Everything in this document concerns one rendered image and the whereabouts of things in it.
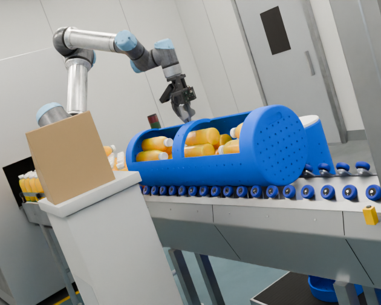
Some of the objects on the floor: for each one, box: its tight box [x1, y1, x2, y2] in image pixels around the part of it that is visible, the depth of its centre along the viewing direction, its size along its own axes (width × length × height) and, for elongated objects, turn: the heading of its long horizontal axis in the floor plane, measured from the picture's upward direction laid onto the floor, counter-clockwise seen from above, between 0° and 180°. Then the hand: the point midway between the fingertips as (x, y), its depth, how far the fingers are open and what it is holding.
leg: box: [194, 253, 226, 305], centre depth 240 cm, size 6×6×63 cm
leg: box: [168, 248, 201, 305], centre depth 232 cm, size 6×6×63 cm
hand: (187, 122), depth 192 cm, fingers closed, pressing on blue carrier
